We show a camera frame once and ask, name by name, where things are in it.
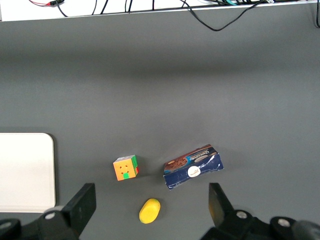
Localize blue cookie box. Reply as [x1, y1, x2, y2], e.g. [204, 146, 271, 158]
[163, 143, 225, 191]

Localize yellow lemon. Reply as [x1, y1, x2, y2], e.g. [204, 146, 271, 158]
[138, 198, 161, 225]

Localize orange faced puzzle cube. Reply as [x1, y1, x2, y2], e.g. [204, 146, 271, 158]
[112, 154, 140, 182]

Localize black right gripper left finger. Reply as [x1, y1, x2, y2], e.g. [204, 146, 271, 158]
[0, 183, 97, 240]

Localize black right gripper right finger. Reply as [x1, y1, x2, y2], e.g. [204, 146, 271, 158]
[201, 182, 320, 240]

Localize thin red cable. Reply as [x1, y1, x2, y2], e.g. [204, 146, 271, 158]
[28, 0, 63, 8]

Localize pale plastic tray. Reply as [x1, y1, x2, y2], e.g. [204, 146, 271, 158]
[0, 132, 56, 213]

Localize long looping black cable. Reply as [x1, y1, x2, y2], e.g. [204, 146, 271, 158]
[181, 0, 272, 32]

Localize dark grey table mat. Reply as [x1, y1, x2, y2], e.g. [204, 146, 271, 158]
[0, 1, 320, 240]

